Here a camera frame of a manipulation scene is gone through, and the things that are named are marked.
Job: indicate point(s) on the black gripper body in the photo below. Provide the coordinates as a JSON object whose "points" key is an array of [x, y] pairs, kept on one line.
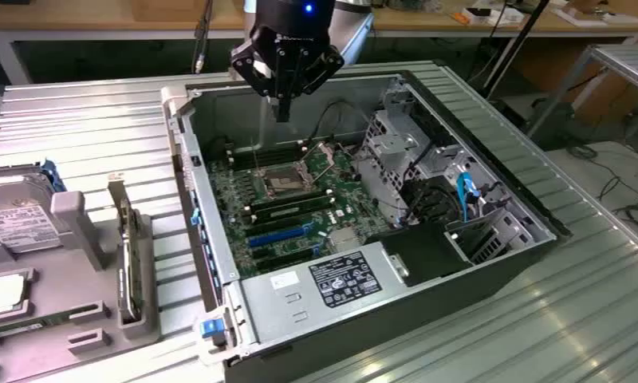
{"points": [[286, 20]]}

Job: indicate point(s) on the green graphics card black fan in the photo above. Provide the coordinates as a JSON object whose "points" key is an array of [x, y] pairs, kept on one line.
{"points": [[133, 239]]}

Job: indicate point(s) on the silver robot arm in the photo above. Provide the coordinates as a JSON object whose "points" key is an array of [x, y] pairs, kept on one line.
{"points": [[353, 28]]}

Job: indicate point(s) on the black RAM slot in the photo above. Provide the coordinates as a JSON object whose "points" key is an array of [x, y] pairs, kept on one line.
{"points": [[267, 160], [265, 151]]}

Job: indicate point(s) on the thin metal locking lever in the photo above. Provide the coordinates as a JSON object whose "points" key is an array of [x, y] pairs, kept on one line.
{"points": [[255, 157]]}

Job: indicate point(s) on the metal socket cover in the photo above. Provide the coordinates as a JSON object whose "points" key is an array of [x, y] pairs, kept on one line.
{"points": [[315, 161]]}

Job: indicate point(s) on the silver drive cage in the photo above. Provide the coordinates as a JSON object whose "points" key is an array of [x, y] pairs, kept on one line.
{"points": [[393, 151]]}

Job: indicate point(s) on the CPU socket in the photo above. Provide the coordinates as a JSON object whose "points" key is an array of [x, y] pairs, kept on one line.
{"points": [[283, 183]]}

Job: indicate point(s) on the wooden workbench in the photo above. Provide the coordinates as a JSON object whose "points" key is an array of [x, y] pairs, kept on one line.
{"points": [[85, 20]]}

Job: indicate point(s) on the green motherboard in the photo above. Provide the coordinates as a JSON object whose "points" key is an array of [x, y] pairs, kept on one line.
{"points": [[350, 199]]}

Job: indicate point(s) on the green RAM stick in slot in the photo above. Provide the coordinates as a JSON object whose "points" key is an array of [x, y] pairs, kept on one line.
{"points": [[291, 208]]}

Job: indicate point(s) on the orange and white box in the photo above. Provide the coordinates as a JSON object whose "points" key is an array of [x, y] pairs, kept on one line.
{"points": [[502, 16]]}

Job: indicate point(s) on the black slanted pole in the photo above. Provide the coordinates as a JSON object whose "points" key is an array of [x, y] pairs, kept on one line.
{"points": [[515, 44]]}

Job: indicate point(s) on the small blue case clip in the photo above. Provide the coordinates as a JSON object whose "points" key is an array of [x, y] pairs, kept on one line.
{"points": [[193, 220]]}

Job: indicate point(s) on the long black expansion slot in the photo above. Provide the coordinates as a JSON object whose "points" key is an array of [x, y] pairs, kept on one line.
{"points": [[273, 228]]}

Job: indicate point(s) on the black floor stand base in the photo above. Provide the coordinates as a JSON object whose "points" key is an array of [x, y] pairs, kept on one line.
{"points": [[542, 115]]}

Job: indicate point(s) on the blue expansion slot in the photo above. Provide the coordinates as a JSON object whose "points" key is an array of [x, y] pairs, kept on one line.
{"points": [[275, 236]]}

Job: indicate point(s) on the silver chipset heatsink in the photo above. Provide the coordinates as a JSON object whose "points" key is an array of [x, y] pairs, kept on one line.
{"points": [[342, 239]]}

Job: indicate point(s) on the blue disk caddy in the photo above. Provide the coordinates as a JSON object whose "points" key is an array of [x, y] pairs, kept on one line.
{"points": [[55, 175]]}

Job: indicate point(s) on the black open PC case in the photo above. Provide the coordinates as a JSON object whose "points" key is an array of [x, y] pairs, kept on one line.
{"points": [[510, 187]]}

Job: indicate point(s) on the white flat package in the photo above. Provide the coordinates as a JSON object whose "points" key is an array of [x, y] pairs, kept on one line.
{"points": [[579, 16]]}

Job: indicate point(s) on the black plastic shroud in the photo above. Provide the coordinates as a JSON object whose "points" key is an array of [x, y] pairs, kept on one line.
{"points": [[419, 255]]}

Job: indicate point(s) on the silver disk bay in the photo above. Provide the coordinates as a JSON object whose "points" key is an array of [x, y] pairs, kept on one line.
{"points": [[504, 235]]}

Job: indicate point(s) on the silver hard disk white label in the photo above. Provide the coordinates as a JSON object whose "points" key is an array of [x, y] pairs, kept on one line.
{"points": [[10, 207]]}

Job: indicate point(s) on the silver power supply with label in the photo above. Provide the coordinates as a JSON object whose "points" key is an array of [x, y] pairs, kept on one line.
{"points": [[275, 311]]}

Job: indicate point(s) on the grey parts rack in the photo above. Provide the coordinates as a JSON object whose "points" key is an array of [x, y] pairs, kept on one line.
{"points": [[63, 287]]}

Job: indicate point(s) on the blue case latch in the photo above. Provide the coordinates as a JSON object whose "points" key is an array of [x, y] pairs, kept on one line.
{"points": [[209, 329]]}

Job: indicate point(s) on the silver CPU chip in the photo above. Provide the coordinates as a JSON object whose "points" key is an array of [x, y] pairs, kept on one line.
{"points": [[0, 293]]}

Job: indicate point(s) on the green RAM stick on rack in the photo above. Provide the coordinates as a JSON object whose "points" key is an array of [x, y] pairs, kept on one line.
{"points": [[15, 327]]}

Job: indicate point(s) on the metal frame slatted table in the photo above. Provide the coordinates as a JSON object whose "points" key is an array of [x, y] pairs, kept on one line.
{"points": [[627, 64]]}

